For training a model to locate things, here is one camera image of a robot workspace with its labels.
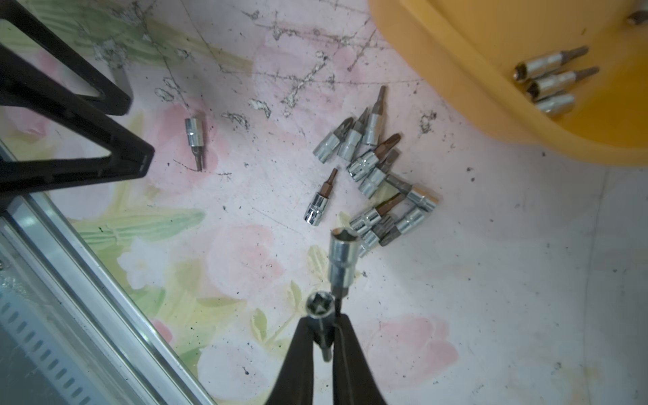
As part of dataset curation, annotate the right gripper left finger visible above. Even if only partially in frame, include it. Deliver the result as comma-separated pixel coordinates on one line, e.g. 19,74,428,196
266,317,314,405

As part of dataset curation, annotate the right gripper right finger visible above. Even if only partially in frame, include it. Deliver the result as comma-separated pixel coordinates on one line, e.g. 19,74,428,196
332,314,386,405

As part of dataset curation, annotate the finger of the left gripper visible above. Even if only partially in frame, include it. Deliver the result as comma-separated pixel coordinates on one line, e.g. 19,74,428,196
0,0,133,116
1,47,155,195

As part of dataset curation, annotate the silver socket bit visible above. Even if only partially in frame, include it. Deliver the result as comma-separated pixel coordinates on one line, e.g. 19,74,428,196
305,291,336,362

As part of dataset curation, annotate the pile of silver bits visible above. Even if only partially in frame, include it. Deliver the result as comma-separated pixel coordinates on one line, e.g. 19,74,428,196
313,85,439,258

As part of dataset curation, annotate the yellow plastic storage box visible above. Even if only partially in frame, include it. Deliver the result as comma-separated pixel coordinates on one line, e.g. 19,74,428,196
369,1,647,166

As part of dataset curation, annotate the lone silver bit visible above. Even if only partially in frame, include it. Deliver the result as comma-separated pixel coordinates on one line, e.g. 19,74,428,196
185,117,204,171

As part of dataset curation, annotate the aluminium rail frame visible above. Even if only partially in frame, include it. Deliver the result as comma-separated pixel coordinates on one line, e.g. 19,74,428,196
1,193,211,404

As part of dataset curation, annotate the white slotted cable duct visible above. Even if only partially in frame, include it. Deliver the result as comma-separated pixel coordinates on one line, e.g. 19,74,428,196
1,289,103,404

